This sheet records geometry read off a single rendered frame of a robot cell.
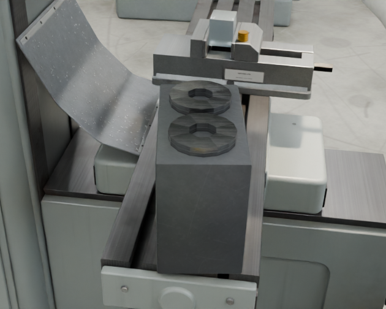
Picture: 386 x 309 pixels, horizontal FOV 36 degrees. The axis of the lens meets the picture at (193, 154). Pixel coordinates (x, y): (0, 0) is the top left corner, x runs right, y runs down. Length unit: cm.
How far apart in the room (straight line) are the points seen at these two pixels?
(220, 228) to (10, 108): 58
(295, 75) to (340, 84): 224
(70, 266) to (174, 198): 75
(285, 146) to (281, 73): 16
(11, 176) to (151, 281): 53
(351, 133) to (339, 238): 177
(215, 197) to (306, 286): 70
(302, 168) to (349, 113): 197
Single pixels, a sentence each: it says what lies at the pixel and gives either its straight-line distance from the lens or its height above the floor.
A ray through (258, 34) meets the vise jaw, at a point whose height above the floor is 102.
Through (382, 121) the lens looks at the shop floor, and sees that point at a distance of 322.
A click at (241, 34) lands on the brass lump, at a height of 105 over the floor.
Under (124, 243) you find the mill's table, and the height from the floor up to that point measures 92.
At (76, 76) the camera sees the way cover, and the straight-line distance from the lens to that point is 132.
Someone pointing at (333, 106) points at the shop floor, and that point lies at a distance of 327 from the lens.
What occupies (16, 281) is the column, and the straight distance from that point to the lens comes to 149.
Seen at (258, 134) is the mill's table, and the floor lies 92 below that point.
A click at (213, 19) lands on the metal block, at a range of 130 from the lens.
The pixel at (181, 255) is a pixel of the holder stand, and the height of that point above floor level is 95.
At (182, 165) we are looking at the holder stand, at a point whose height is 110.
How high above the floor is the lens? 152
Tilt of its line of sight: 33 degrees down
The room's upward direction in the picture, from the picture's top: 2 degrees clockwise
